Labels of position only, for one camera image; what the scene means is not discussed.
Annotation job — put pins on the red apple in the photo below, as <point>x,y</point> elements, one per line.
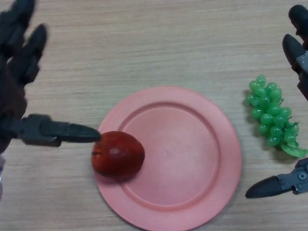
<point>120,156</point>

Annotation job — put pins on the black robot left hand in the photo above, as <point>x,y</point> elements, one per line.
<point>45,131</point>

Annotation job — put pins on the green grape bunch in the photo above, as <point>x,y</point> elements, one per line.
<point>269,118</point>

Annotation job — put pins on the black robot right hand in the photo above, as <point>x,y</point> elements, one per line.
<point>294,55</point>

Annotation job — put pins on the pink round plate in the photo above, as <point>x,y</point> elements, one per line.
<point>183,156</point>

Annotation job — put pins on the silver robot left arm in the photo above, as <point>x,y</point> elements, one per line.
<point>1,173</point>

